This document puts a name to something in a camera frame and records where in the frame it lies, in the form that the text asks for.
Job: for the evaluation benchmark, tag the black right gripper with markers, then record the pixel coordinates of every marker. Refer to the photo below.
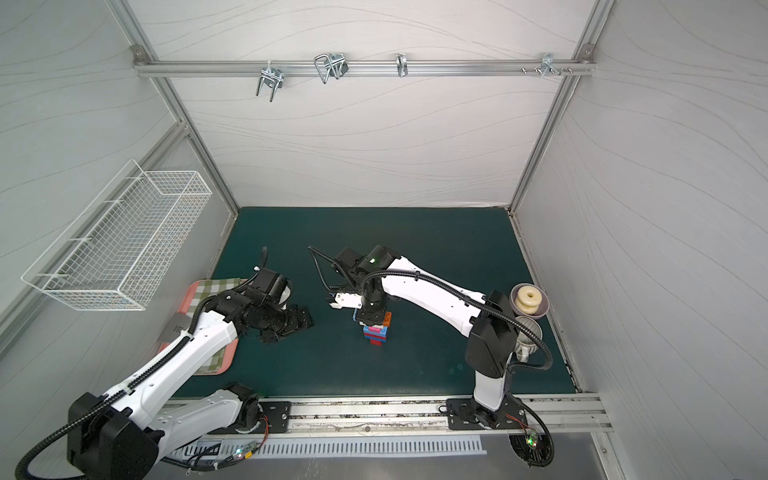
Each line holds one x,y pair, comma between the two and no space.
372,315

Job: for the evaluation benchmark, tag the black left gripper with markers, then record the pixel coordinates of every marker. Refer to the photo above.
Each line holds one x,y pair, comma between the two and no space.
297,319

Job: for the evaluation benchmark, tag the light blue long lego brick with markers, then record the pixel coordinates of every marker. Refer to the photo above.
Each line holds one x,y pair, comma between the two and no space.
369,334

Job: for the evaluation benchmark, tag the white long lego brick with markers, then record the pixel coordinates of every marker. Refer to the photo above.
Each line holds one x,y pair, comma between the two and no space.
342,300

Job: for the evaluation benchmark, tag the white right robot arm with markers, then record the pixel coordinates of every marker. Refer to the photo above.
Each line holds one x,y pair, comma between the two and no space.
491,335

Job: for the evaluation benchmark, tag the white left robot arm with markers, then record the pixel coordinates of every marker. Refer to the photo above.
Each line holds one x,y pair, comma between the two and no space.
123,433

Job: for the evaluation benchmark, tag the pink plastic tray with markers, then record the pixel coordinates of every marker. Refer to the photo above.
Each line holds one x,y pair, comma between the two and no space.
220,361

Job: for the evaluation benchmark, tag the green checkered cloth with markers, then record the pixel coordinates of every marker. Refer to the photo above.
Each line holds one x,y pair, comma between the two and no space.
221,360

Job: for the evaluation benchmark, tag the mauve bowl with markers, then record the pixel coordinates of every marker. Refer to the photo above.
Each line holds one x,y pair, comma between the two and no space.
540,313

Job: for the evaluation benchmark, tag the grey ribbed mug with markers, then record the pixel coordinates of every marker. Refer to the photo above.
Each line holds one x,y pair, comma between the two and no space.
525,347

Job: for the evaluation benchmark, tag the metal u-bolt clamp middle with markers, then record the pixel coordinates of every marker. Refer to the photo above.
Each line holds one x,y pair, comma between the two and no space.
331,65

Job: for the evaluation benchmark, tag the metal u-bolt clamp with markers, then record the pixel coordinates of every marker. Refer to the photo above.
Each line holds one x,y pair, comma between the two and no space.
331,65
271,79

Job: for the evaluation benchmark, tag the metal u-bolt clamp left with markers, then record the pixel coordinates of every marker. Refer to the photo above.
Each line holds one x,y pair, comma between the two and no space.
271,79

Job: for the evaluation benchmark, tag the aluminium top crossbar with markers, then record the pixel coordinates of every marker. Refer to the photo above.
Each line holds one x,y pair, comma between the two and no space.
357,68

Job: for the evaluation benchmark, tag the white slotted cable duct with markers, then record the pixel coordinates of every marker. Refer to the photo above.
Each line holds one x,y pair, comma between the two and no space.
371,447

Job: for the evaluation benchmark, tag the white wire basket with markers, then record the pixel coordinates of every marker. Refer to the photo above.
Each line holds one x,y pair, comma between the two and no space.
115,253

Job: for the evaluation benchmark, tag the cream ring toy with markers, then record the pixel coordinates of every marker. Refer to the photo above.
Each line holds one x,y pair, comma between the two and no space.
528,299

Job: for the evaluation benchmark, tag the metal bracket small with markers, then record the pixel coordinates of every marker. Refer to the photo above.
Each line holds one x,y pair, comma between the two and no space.
401,65

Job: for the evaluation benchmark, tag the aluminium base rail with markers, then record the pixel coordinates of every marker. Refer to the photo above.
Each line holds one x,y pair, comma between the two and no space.
371,416

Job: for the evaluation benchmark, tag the metal bracket right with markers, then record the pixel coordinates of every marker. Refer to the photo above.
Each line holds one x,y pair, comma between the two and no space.
547,67

